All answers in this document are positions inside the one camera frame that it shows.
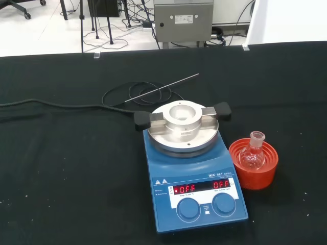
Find thin metal temperature probe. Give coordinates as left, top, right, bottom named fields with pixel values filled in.
left=124, top=73, right=200, bottom=104

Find blue base heater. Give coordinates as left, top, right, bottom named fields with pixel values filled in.
left=142, top=127, right=249, bottom=233

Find grey metal cabinet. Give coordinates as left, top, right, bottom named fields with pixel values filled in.
left=153, top=0, right=215, bottom=50

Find black bench cloth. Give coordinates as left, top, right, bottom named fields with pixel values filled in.
left=0, top=40, right=327, bottom=245

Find black tripod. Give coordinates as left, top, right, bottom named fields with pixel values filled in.
left=88, top=0, right=115, bottom=45

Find thin black stand pole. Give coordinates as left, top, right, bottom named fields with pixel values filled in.
left=78, top=0, right=85, bottom=53

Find white panel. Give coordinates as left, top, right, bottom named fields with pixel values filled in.
left=246, top=0, right=327, bottom=47

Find black office chair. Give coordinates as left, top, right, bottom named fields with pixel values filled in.
left=0, top=0, right=47, bottom=20

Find aluminium heating block, black handles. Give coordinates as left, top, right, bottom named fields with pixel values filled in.
left=134, top=100, right=232, bottom=155

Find thin black probe cable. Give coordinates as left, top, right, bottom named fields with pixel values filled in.
left=102, top=81, right=185, bottom=109

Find black coiled floor cables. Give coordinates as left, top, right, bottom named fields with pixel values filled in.
left=210, top=25, right=227, bottom=47

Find red flask support ring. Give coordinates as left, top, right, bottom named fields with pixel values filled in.
left=228, top=137, right=279, bottom=190

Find thick black power cable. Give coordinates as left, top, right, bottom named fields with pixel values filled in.
left=0, top=99, right=139, bottom=121

